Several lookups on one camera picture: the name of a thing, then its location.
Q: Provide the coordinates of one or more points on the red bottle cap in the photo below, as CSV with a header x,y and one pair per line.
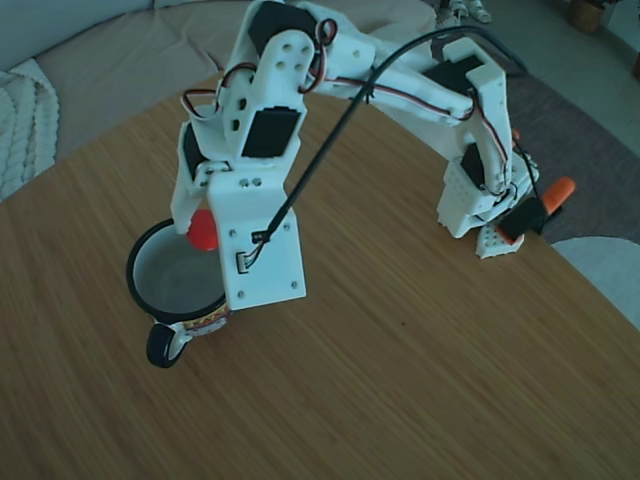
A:
x,y
202,232

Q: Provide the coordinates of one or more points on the white enamel mug black rim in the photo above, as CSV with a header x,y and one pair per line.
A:
x,y
175,280

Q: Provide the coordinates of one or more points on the beige sofa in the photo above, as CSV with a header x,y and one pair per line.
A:
x,y
125,75

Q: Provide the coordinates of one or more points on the white knitted blanket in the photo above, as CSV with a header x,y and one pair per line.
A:
x,y
20,125

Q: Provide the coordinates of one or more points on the white sneaker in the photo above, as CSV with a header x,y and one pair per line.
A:
x,y
479,11
446,17

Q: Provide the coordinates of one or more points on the orange and black clamp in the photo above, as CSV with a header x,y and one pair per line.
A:
x,y
560,192

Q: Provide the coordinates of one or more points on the grey rug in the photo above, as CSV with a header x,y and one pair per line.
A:
x,y
600,160

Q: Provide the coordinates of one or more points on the white round seat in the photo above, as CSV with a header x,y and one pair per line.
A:
x,y
600,280

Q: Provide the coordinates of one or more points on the brown wicker basket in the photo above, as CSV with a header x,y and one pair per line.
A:
x,y
585,15

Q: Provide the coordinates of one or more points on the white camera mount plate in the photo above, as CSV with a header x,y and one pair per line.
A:
x,y
265,280

